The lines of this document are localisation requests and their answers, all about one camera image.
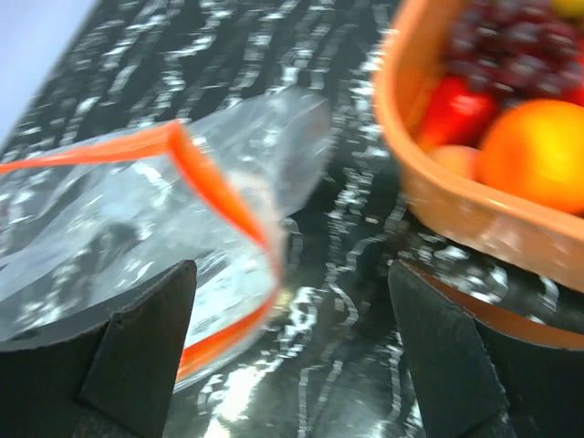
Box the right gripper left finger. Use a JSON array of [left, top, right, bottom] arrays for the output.
[[1, 261, 197, 437]]

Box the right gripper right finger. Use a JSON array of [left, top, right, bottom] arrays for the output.
[[388, 261, 583, 437]]

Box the clear orange zip bag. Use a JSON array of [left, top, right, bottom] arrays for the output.
[[1, 87, 331, 390]]

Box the purple grape bunch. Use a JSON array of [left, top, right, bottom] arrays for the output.
[[444, 1, 583, 100]]

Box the peach front fruit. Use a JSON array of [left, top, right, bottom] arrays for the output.
[[429, 145, 479, 181]]

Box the orange tangerine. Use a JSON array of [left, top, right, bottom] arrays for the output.
[[477, 99, 583, 214]]

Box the orange plastic basket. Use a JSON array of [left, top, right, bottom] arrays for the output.
[[371, 0, 584, 350]]

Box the yellow bell pepper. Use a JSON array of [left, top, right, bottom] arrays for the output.
[[551, 0, 584, 19]]

